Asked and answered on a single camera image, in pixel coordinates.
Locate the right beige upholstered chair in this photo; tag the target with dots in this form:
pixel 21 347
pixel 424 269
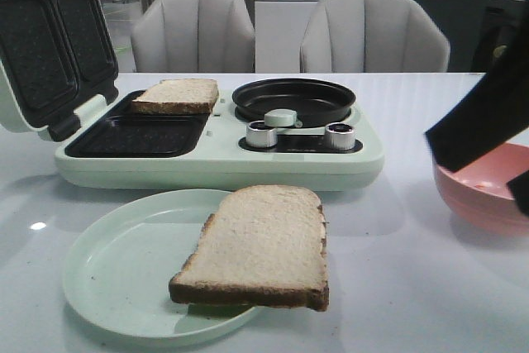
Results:
pixel 372 36

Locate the black round frying pan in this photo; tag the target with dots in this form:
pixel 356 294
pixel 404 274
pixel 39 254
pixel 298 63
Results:
pixel 316 102

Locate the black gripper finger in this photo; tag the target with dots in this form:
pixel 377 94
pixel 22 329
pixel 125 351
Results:
pixel 519 188
pixel 496 108

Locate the silver control knob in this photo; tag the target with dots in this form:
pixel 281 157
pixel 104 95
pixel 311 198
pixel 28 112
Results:
pixel 260 135
pixel 339 136

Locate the breakfast maker hinged lid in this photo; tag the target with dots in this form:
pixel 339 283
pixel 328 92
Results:
pixel 56 55

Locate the beige upholstered chair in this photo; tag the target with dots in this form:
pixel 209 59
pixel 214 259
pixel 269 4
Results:
pixel 372 36
pixel 194 36

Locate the mint green pan handle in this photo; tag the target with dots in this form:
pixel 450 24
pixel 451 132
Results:
pixel 280 118

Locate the left beige upholstered chair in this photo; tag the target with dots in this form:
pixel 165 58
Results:
pixel 194 36

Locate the left silver control knob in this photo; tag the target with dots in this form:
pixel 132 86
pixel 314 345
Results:
pixel 260 135

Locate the pink plastic bowl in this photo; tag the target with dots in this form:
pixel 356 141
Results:
pixel 479 192

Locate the mint green breakfast maker base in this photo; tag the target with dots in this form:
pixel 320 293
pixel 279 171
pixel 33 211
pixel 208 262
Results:
pixel 118 148

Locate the white cabinet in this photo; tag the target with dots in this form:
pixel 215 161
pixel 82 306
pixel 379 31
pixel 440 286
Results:
pixel 279 29

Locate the mint green round plate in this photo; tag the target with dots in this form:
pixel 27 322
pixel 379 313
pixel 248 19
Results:
pixel 116 275

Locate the right silver control knob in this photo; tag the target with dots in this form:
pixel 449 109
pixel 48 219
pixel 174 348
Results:
pixel 339 136

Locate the white bread slice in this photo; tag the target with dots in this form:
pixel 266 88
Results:
pixel 264 246
pixel 178 97

